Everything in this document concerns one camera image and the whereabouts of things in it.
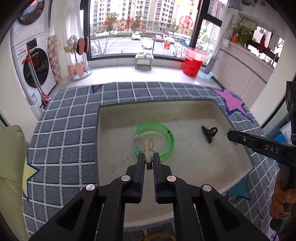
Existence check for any beige flat jewelry tray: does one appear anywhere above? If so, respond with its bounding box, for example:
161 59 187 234
96 99 253 230

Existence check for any right hand orange glove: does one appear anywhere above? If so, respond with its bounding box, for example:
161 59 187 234
269 170 290 219

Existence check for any black claw hair clip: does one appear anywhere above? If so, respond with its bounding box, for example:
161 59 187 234
201 126 218 144

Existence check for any grey checked bed cover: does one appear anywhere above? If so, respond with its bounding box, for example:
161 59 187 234
23 82 279 240

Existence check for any white low cabinet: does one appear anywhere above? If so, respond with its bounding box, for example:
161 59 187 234
211 42 274 108

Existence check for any light blue basin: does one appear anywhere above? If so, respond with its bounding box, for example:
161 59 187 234
198 70 213 79

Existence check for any green translucent bangle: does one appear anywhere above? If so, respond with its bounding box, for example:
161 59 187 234
133 121 175 161

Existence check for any red plastic bucket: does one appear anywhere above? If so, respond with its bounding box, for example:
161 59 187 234
183 47 207 77

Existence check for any light green pillow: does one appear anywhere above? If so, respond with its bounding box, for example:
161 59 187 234
1 126 29 240

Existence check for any green potted plant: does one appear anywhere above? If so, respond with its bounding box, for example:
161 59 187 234
231 24 254 47

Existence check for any slipper drying rack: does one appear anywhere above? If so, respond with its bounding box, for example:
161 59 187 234
64 35 93 80

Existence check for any white stacked washer dryer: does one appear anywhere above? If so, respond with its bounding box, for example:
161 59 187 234
11 1 56 106

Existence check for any red handled mop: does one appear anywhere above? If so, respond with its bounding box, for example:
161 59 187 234
22 46 51 107

